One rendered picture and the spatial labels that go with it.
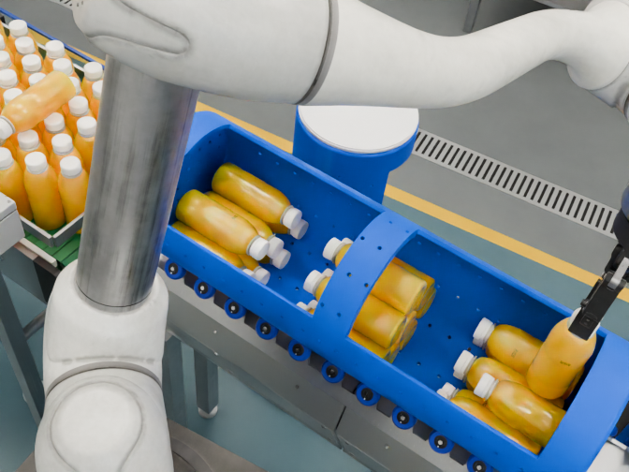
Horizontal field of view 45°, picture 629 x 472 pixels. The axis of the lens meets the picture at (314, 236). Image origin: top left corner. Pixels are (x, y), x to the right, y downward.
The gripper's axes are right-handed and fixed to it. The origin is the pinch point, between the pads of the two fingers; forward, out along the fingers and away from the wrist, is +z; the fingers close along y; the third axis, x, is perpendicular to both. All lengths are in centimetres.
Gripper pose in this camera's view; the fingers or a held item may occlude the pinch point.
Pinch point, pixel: (592, 310)
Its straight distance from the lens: 114.2
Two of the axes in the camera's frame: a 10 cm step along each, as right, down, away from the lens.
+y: 5.7, -6.0, 5.6
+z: -0.9, 6.4, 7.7
